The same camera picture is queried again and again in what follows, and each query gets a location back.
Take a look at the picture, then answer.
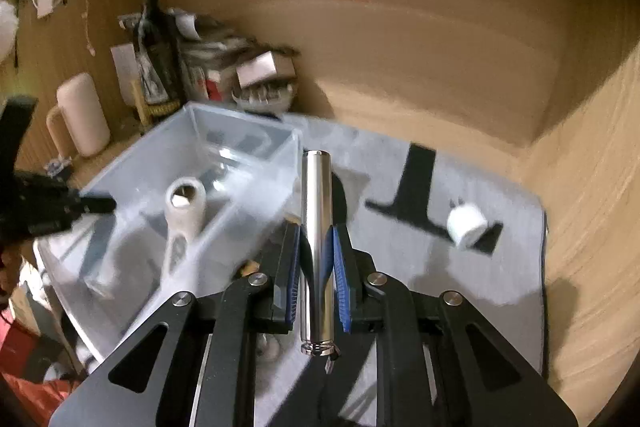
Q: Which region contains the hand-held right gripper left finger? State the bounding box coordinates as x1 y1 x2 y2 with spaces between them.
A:
47 221 302 427

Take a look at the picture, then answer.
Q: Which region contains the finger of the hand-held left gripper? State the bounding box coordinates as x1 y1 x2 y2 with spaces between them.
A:
70 191 117 220

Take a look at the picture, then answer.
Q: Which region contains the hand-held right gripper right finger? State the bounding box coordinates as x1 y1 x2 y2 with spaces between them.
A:
332 223 581 427

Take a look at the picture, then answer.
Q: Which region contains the silver metal cylinder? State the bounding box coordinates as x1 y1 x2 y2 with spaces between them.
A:
299 150 341 358

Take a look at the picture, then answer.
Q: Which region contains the clear plastic storage bin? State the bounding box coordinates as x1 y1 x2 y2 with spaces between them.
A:
35 101 306 363

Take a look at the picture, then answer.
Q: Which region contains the white handheld facial device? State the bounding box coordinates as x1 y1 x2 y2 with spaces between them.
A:
160 177 208 280

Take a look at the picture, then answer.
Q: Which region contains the white travel plug adapter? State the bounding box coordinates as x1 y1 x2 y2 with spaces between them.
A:
446 199 489 251

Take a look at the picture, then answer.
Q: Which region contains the pink mug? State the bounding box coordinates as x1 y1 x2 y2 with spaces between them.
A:
46 73 112 158

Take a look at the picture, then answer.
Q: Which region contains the yellow candle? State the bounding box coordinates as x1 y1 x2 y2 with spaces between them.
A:
131 79 152 124

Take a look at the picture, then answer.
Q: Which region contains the white paper sheet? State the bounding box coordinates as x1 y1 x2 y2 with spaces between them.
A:
111 43 139 84

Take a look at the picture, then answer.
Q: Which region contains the dark wine bottle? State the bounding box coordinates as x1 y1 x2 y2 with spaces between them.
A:
132 0 187 118

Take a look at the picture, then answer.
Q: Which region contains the orange cloth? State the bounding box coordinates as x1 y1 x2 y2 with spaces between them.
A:
0 314 78 427

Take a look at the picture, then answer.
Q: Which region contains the stack of books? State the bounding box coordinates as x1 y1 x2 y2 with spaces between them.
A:
177 26 261 104

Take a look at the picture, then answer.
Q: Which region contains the white fluffy pad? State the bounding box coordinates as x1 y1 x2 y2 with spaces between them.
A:
0 0 21 58

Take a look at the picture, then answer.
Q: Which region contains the white bowl of foil sweets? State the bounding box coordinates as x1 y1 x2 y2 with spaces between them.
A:
231 82 294 114

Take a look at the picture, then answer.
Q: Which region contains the rolled white paper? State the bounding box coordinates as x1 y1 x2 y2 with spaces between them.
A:
170 9 202 40

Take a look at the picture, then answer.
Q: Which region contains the small white cardboard box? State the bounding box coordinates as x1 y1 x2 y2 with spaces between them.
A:
235 51 297 90

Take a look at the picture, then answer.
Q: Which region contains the white earphone cord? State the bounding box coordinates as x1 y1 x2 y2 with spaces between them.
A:
80 0 97 56

